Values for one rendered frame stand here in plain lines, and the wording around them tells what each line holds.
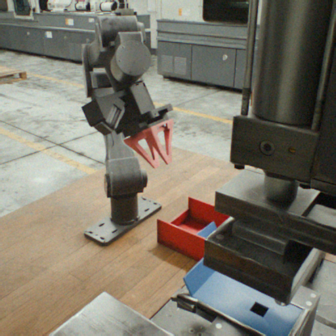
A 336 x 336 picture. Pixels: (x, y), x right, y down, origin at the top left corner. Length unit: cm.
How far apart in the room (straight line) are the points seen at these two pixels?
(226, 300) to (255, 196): 20
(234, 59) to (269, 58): 529
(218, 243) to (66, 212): 58
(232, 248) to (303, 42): 21
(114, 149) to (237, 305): 42
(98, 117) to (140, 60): 11
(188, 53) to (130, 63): 553
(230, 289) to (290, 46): 37
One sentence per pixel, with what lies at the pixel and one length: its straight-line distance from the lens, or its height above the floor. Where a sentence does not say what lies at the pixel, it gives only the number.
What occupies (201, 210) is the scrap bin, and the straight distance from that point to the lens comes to 85.
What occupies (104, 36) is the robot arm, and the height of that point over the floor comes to 132.
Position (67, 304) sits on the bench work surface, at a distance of 70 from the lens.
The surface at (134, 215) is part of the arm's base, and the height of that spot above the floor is 93.
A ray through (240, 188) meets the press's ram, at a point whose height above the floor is 118.
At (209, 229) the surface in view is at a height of 93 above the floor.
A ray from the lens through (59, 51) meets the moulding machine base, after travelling 873.
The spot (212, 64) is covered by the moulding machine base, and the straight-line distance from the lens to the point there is 587.
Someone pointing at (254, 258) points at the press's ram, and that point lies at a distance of 40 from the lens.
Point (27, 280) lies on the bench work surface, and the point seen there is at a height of 90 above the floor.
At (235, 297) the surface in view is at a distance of 57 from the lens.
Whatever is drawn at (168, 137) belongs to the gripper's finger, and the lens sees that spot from 68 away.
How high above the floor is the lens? 139
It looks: 25 degrees down
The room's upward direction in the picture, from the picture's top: straight up
